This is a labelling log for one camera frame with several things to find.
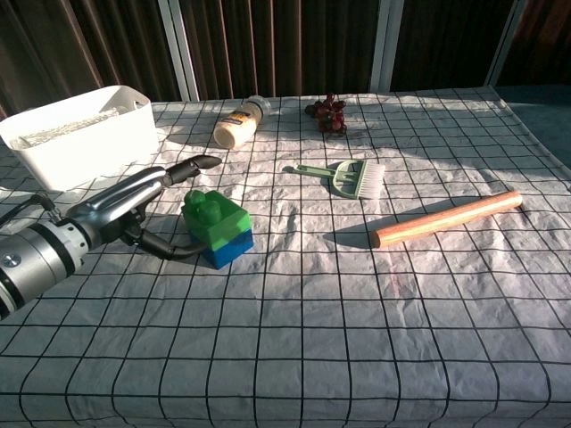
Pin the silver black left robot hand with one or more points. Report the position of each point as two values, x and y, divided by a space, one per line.
111 205

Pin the green toy block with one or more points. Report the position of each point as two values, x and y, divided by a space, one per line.
218 223

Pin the blue toy block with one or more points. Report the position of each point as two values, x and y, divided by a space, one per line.
232 254

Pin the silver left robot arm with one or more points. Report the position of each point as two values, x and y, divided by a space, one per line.
35 263

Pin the white plastic basket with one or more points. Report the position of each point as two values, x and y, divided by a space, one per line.
89 151

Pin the clear crinkled plastic liner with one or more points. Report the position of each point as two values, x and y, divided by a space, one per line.
58 127

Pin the beige plastic bottle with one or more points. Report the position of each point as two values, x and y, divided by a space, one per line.
236 125

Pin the white black grid tablecloth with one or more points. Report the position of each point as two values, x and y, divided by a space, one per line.
285 321

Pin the dark red grape bunch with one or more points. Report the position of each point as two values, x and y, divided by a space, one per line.
329 113

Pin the green hand brush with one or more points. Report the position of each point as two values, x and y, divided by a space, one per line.
352 178

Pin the wooden rolling pin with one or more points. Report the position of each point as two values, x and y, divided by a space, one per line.
446 219

